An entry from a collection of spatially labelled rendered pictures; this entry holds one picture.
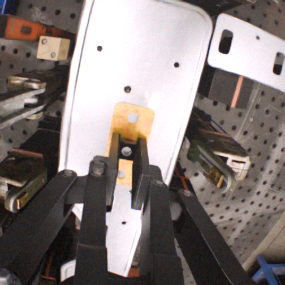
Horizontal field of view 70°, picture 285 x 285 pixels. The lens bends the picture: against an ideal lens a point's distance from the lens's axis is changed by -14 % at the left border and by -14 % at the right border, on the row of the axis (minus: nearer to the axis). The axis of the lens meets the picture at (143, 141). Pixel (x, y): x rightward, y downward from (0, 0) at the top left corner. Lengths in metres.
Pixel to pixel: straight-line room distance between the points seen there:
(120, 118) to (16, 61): 0.60
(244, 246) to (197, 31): 1.00
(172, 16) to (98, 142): 0.25
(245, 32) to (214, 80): 0.11
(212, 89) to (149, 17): 0.17
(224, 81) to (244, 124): 0.39
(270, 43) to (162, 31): 0.21
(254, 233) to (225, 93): 0.81
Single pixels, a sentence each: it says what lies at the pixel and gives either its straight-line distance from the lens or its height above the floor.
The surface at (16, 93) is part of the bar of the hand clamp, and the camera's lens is 0.32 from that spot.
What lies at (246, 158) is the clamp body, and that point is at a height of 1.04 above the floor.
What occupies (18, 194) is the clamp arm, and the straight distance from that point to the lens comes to 0.42.
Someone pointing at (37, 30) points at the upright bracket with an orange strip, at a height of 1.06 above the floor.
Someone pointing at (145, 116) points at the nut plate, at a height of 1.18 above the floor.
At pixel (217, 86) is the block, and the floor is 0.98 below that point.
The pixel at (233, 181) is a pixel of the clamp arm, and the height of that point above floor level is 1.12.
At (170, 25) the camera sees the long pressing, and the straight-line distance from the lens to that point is 0.40.
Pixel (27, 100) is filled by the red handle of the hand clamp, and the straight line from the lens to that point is 0.36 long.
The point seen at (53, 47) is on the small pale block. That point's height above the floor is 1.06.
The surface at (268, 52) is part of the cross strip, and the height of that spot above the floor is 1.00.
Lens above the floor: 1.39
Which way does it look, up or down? 69 degrees down
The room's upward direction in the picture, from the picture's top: 172 degrees clockwise
